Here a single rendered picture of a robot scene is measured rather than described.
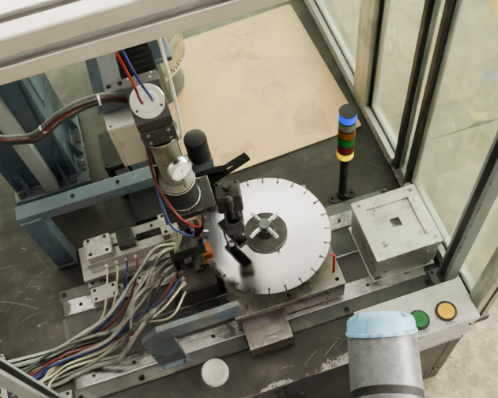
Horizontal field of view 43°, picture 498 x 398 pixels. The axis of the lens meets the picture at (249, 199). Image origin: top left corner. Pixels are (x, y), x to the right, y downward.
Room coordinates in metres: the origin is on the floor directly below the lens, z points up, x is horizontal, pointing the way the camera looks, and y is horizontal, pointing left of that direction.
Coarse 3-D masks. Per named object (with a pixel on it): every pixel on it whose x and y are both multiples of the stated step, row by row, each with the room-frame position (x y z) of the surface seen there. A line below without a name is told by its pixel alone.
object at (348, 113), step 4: (344, 104) 0.92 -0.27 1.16; (348, 104) 0.92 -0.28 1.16; (352, 104) 0.91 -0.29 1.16; (340, 108) 0.91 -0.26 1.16; (344, 108) 0.91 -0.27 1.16; (348, 108) 0.90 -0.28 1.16; (352, 108) 0.90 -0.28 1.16; (356, 108) 0.90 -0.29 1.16; (340, 112) 0.90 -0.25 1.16; (344, 112) 0.90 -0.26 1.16; (348, 112) 0.89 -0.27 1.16; (352, 112) 0.89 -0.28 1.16; (356, 112) 0.89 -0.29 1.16; (340, 116) 0.89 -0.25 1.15; (344, 116) 0.88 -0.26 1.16; (348, 116) 0.88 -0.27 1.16; (352, 116) 0.88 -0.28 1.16; (356, 116) 0.88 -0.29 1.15; (340, 120) 0.89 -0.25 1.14; (344, 120) 0.88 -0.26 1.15; (348, 120) 0.88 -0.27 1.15; (352, 120) 0.88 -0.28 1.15; (356, 120) 0.88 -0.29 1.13; (344, 124) 0.88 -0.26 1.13; (348, 124) 0.88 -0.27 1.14; (352, 124) 0.88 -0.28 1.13
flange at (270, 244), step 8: (264, 216) 0.76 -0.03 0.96; (248, 224) 0.75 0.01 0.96; (256, 224) 0.74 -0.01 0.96; (272, 224) 0.73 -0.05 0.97; (280, 224) 0.73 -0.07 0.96; (248, 232) 0.73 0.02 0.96; (280, 232) 0.71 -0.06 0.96; (248, 240) 0.70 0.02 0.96; (256, 240) 0.70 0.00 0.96; (264, 240) 0.70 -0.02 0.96; (272, 240) 0.69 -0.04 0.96; (280, 240) 0.69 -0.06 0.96; (256, 248) 0.68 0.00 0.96; (264, 248) 0.67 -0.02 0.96; (272, 248) 0.67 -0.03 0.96
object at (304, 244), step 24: (264, 192) 0.84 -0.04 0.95; (288, 192) 0.83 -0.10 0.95; (216, 216) 0.79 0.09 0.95; (288, 216) 0.76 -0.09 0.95; (312, 216) 0.74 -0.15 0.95; (216, 240) 0.73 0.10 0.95; (288, 240) 0.69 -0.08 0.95; (312, 240) 0.68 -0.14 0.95; (216, 264) 0.66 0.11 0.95; (240, 264) 0.65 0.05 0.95; (264, 264) 0.64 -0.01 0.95; (288, 264) 0.63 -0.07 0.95; (312, 264) 0.61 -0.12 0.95; (240, 288) 0.58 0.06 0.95; (264, 288) 0.57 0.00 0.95; (288, 288) 0.56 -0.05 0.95
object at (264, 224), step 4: (252, 212) 0.76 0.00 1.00; (276, 212) 0.75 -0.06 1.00; (252, 216) 0.75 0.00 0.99; (256, 216) 0.75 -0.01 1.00; (272, 216) 0.74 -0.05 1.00; (276, 216) 0.74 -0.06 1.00; (260, 220) 0.73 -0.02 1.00; (264, 220) 0.73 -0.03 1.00; (268, 220) 0.73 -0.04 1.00; (272, 220) 0.73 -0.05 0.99; (260, 224) 0.72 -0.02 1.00; (264, 224) 0.72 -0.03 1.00; (268, 224) 0.72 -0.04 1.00; (260, 228) 0.71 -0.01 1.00; (264, 228) 0.71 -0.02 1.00; (268, 228) 0.71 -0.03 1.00; (256, 232) 0.70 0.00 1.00; (264, 232) 0.71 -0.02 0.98; (272, 232) 0.69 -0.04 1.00; (252, 236) 0.69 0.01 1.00; (276, 236) 0.68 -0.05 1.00
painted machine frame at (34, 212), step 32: (96, 64) 0.84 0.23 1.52; (0, 96) 1.13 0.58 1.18; (32, 96) 1.14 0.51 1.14; (0, 128) 1.09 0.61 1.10; (32, 128) 1.14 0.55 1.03; (64, 128) 1.26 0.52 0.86; (0, 160) 1.12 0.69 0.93; (32, 160) 1.09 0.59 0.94; (64, 160) 1.14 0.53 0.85; (192, 160) 0.91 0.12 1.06; (32, 192) 1.10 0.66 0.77; (64, 192) 0.89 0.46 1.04; (96, 192) 0.88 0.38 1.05; (128, 192) 0.88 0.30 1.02; (32, 224) 0.84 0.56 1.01; (64, 256) 0.84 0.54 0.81
